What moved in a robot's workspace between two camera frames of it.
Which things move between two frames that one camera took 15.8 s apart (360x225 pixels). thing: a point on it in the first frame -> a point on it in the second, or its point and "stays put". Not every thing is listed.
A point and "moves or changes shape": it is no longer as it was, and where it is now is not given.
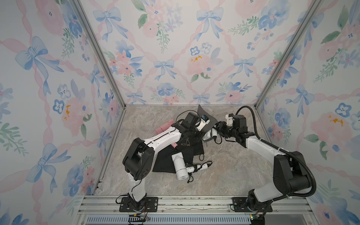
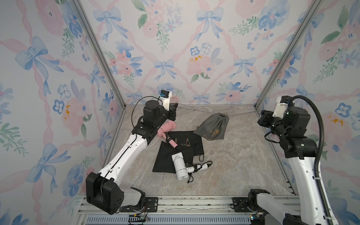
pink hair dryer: x=164 y=126 stays put
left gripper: x=200 y=135 -> x=171 y=112
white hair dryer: x=182 y=171 stays put
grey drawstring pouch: x=201 y=111 moves or changes shape
